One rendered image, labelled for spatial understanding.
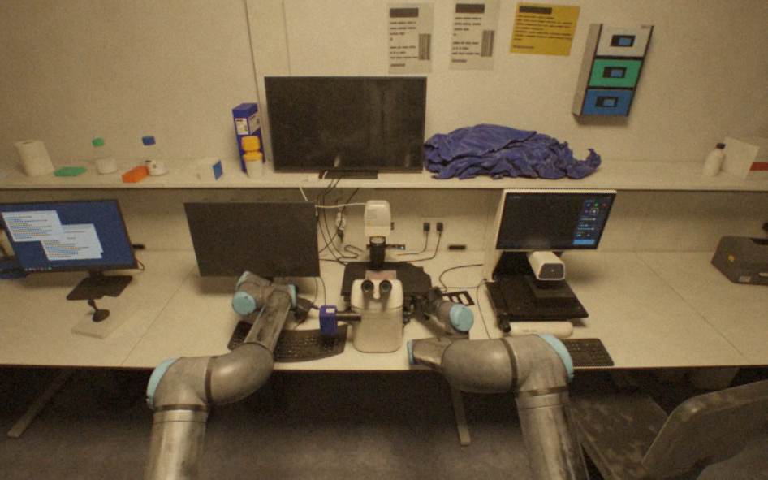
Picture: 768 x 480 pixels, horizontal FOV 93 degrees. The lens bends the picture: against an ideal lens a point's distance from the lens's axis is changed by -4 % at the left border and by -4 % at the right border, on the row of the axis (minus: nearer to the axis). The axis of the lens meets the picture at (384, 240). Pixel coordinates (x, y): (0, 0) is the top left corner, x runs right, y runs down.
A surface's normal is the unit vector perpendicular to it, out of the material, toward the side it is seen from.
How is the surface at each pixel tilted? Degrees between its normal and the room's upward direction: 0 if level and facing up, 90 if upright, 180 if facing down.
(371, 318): 90
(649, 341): 0
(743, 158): 90
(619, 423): 0
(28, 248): 86
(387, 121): 86
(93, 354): 0
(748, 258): 45
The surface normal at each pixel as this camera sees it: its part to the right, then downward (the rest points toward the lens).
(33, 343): 0.00, -0.87
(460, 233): 0.00, 0.50
